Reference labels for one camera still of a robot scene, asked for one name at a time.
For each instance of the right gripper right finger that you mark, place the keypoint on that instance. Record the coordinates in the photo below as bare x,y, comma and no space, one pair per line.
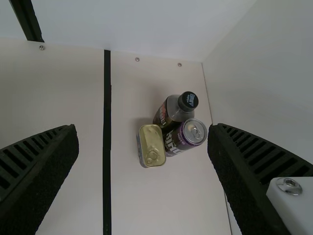
244,176

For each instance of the black post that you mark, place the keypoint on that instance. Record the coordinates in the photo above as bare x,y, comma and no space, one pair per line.
27,19

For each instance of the black strip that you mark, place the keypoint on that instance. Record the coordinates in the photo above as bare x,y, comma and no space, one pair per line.
106,122

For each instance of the rectangular tin with gold lid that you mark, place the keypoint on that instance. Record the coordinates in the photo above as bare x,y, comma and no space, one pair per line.
150,144

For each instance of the dark coffee bottle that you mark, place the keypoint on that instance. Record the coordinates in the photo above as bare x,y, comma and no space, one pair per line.
171,110

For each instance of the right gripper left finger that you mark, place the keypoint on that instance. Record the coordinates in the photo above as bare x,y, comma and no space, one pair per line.
36,171

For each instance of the purple drink can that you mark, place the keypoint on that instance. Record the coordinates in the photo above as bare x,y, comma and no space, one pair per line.
193,132

